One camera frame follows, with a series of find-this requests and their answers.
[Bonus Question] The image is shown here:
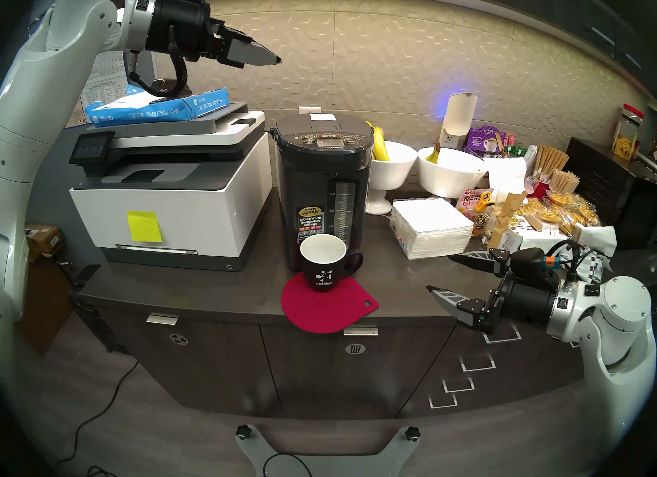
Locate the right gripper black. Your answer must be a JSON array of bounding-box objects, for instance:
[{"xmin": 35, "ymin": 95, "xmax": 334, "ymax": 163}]
[{"xmin": 425, "ymin": 248, "xmax": 560, "ymax": 336}]

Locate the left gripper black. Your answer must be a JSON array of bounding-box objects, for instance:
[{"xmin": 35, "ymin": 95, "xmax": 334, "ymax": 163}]
[{"xmin": 146, "ymin": 0, "xmax": 282, "ymax": 70}]

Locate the black electric water dispenser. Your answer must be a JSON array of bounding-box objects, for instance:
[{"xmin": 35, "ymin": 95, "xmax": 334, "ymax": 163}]
[{"xmin": 270, "ymin": 114, "xmax": 375, "ymax": 272}]

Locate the white napkin stack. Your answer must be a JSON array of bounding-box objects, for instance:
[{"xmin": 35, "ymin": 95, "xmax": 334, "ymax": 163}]
[{"xmin": 390, "ymin": 197, "xmax": 474, "ymax": 260}]

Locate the brown paper bag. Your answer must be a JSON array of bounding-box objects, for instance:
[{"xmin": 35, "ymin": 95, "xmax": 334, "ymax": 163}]
[{"xmin": 488, "ymin": 190, "xmax": 528, "ymax": 250}]

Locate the pink snack packet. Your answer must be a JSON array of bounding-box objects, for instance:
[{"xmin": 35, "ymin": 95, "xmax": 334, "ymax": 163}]
[{"xmin": 456, "ymin": 189, "xmax": 493, "ymax": 220}]

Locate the black stapler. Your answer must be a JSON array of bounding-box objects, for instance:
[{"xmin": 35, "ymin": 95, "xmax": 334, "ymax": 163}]
[{"xmin": 150, "ymin": 79, "xmax": 191, "ymax": 103}]

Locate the large white bowl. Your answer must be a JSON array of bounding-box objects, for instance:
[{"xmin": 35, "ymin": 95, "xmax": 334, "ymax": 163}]
[{"xmin": 417, "ymin": 147, "xmax": 488, "ymax": 199}]

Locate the yellow cookie packet pile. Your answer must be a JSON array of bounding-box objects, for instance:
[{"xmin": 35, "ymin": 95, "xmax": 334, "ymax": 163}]
[{"xmin": 518, "ymin": 192, "xmax": 601, "ymax": 235}]

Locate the blue printer paper ream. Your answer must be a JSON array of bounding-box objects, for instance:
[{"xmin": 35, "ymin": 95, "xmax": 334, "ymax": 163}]
[{"xmin": 84, "ymin": 84, "xmax": 230, "ymax": 128}]

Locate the white checkered cloth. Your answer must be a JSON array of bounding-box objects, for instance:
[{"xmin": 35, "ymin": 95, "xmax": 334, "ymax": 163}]
[{"xmin": 570, "ymin": 226, "xmax": 616, "ymax": 281}]

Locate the short wooden stir stick bundle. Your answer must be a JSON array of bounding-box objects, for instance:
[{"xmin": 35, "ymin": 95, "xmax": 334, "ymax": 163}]
[{"xmin": 549, "ymin": 170, "xmax": 581, "ymax": 194}]

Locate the tall wooden stir stick bundle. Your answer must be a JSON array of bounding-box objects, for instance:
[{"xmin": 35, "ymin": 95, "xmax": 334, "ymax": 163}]
[{"xmin": 534, "ymin": 145, "xmax": 569, "ymax": 181}]

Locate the red silicone mat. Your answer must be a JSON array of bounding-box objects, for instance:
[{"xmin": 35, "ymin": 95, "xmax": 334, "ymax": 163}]
[{"xmin": 281, "ymin": 271, "xmax": 380, "ymax": 334}]

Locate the black mug with white logo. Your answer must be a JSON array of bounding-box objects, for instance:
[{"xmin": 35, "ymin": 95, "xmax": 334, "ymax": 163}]
[{"xmin": 299, "ymin": 234, "xmax": 364, "ymax": 293}]

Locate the dark wooden side cabinet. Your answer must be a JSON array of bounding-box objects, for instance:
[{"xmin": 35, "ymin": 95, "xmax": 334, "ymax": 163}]
[{"xmin": 565, "ymin": 137, "xmax": 657, "ymax": 251}]

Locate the yellow banana bunch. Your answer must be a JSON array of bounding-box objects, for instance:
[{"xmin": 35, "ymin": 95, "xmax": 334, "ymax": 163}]
[{"xmin": 364, "ymin": 120, "xmax": 391, "ymax": 162}]

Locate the white and grey printer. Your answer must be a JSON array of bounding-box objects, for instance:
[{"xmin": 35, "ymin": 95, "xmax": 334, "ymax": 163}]
[{"xmin": 68, "ymin": 102, "xmax": 273, "ymax": 272}]

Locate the yellow sticky note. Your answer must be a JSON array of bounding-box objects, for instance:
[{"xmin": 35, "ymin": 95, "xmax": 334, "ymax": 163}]
[{"xmin": 127, "ymin": 210, "xmax": 163, "ymax": 243}]

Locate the clear jar with red lid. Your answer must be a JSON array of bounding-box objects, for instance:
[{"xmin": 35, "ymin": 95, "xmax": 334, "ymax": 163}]
[{"xmin": 612, "ymin": 103, "xmax": 645, "ymax": 162}]

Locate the dark brown counter cabinet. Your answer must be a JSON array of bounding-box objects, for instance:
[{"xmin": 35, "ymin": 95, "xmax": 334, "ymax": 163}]
[{"xmin": 77, "ymin": 296, "xmax": 586, "ymax": 420}]

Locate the small labelled cardboard box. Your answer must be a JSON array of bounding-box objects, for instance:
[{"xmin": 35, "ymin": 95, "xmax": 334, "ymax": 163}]
[{"xmin": 25, "ymin": 225, "xmax": 65, "ymax": 264}]

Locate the black floor stand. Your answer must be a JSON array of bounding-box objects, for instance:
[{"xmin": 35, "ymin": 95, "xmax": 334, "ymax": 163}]
[{"xmin": 69, "ymin": 265, "xmax": 129, "ymax": 353}]

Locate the large cardboard box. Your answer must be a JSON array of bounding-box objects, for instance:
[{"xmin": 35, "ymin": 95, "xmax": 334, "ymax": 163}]
[{"xmin": 15, "ymin": 258, "xmax": 72, "ymax": 356}]

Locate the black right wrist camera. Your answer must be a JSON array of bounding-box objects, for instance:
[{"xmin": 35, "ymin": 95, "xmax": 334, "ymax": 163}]
[{"xmin": 511, "ymin": 248, "xmax": 560, "ymax": 291}]

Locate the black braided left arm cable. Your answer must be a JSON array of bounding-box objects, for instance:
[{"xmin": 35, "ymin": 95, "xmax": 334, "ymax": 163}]
[{"xmin": 127, "ymin": 24, "xmax": 191, "ymax": 98}]

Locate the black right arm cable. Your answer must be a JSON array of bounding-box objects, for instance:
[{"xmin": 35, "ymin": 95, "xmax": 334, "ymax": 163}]
[{"xmin": 547, "ymin": 239, "xmax": 598, "ymax": 292}]

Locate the white pedestal bowl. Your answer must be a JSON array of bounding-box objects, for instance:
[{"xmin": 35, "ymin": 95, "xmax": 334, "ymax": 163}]
[{"xmin": 365, "ymin": 141, "xmax": 418, "ymax": 216}]

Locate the printed wall poster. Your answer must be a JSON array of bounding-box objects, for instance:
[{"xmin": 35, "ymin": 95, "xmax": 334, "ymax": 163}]
[{"xmin": 64, "ymin": 50, "xmax": 129, "ymax": 129}]

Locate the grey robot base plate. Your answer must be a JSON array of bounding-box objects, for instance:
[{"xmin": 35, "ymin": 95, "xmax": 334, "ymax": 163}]
[{"xmin": 235, "ymin": 424, "xmax": 421, "ymax": 477}]

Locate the black cable on base plate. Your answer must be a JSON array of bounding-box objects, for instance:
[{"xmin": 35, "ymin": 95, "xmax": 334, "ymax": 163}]
[{"xmin": 263, "ymin": 452, "xmax": 314, "ymax": 477}]

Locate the black floor cable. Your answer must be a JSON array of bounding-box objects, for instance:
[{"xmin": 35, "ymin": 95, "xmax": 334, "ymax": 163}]
[{"xmin": 56, "ymin": 361, "xmax": 139, "ymax": 465}]

